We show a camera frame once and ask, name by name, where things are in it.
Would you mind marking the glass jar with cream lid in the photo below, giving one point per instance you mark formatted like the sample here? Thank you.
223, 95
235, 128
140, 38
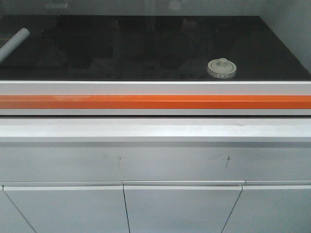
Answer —
221, 68

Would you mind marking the white fume hood cabinet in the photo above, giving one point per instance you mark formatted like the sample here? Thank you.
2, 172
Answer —
155, 175

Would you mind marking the white rolled paper tube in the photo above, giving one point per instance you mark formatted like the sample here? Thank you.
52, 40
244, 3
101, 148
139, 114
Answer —
15, 41

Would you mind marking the orange and white sash bar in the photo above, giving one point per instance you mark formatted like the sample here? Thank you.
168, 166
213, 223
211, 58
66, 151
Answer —
214, 98

